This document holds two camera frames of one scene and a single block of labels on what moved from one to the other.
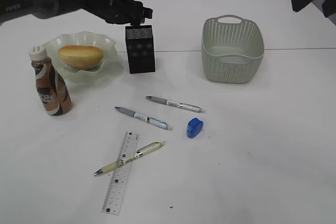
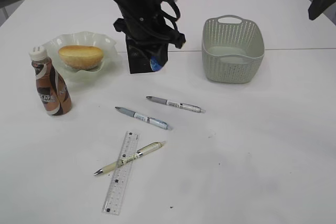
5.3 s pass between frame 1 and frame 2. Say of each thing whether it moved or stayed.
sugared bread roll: stayed
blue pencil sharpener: moved
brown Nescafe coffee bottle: stayed
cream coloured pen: stayed
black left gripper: moved
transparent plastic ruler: stayed
